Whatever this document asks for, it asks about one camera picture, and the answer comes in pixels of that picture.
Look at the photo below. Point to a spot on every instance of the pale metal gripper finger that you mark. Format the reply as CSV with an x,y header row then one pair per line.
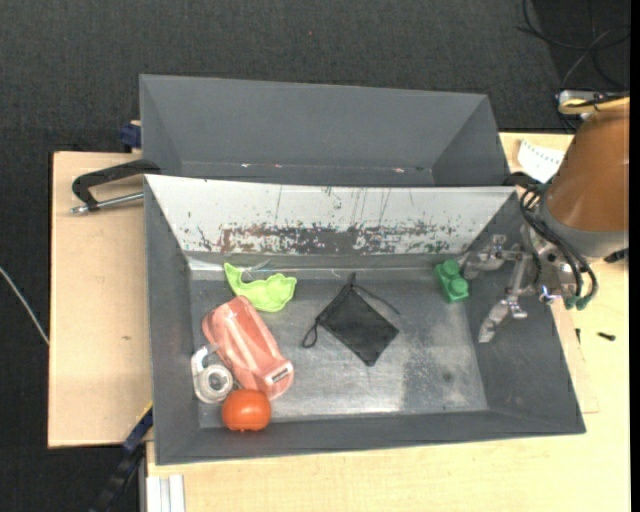
x,y
482,261
500,315

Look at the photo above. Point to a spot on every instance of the pink clear plastic bottle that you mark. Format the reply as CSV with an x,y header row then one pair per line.
x,y
245,340

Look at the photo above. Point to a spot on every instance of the pale wood board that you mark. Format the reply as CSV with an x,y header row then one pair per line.
x,y
97,300

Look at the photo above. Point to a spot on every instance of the grey metal bin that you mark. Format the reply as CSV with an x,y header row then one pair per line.
x,y
320,390

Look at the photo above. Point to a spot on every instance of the orange toy tomato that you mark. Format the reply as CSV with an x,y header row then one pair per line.
x,y
246,411

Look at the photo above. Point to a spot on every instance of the green toy brick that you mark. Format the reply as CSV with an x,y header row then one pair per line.
x,y
454,282

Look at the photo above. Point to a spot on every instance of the light green whale toy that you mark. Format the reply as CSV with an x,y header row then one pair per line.
x,y
265,296

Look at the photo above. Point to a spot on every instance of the black cylinder on white bracket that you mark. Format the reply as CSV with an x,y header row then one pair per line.
x,y
616,256

